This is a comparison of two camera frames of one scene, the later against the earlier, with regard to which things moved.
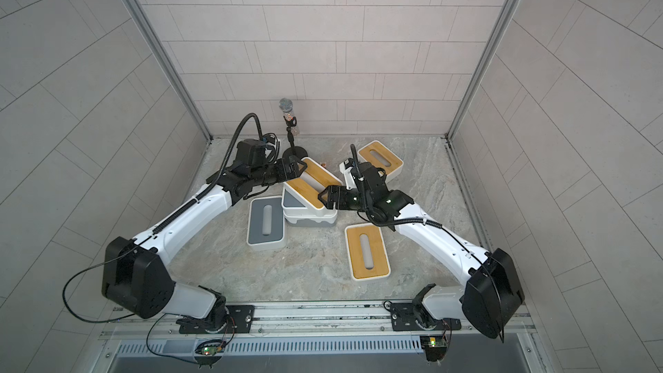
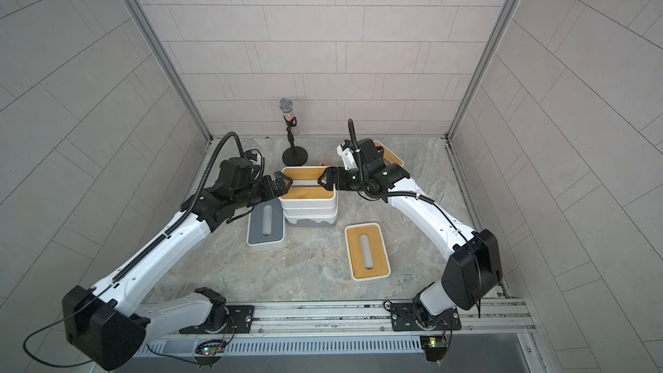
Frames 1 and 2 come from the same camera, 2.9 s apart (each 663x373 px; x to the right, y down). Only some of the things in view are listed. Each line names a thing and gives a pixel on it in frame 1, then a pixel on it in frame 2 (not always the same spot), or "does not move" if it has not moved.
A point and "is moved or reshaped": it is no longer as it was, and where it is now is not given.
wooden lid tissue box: (315, 179) is moved or reshaped
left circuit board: (209, 352) does not move
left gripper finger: (295, 167) -> (281, 184)
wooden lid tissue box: (368, 255) does not move
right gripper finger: (329, 196) -> (326, 179)
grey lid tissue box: (266, 224) does not move
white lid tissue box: (310, 220) does not move
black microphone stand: (293, 129) does not move
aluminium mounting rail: (293, 319) does not move
